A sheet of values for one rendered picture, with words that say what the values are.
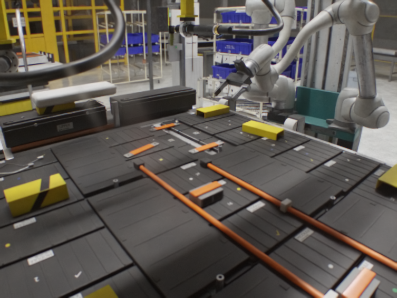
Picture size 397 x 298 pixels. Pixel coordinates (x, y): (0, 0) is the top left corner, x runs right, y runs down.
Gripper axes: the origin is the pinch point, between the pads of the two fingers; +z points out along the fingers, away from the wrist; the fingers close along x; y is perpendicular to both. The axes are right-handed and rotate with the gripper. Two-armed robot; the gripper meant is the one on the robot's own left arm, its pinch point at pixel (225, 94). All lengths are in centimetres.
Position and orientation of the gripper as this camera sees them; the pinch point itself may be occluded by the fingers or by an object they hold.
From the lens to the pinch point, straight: 149.0
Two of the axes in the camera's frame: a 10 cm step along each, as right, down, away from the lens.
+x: -6.1, -3.2, 7.2
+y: 4.5, 6.1, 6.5
